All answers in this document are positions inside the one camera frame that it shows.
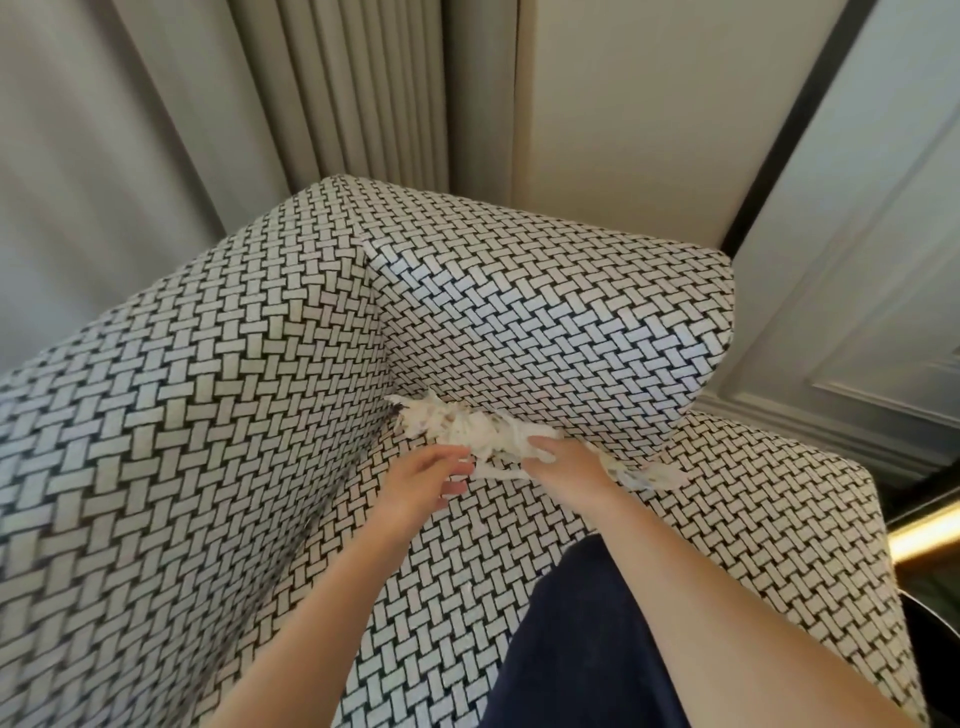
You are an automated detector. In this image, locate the person's right hand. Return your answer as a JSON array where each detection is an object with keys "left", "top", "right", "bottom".
[{"left": 521, "top": 437, "right": 624, "bottom": 519}]

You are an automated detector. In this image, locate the person's left hand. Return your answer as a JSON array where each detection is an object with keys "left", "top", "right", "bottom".
[{"left": 367, "top": 443, "right": 478, "bottom": 538}]

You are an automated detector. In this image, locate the pile of white paper scraps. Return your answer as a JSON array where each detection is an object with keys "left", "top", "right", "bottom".
[{"left": 386, "top": 389, "right": 688, "bottom": 493}]

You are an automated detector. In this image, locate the black white woven-pattern sofa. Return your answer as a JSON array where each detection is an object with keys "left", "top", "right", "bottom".
[{"left": 0, "top": 174, "right": 931, "bottom": 728}]

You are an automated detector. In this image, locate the person's right forearm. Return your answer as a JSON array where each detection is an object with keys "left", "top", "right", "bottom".
[{"left": 588, "top": 491, "right": 924, "bottom": 728}]

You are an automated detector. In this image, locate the person's left forearm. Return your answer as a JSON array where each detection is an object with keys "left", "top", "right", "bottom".
[{"left": 202, "top": 513, "right": 414, "bottom": 728}]

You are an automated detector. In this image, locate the lit yellow light strip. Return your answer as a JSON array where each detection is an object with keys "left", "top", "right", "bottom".
[{"left": 888, "top": 503, "right": 960, "bottom": 568}]

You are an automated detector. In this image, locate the black round trash bin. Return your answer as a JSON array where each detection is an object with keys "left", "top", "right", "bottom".
[{"left": 899, "top": 588, "right": 960, "bottom": 728}]

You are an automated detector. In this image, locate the pleated beige curtain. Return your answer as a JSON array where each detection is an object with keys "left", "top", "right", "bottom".
[{"left": 112, "top": 0, "right": 523, "bottom": 234}]

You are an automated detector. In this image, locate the sheer white curtain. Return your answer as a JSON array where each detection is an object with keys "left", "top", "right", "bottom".
[{"left": 0, "top": 0, "right": 226, "bottom": 373}]

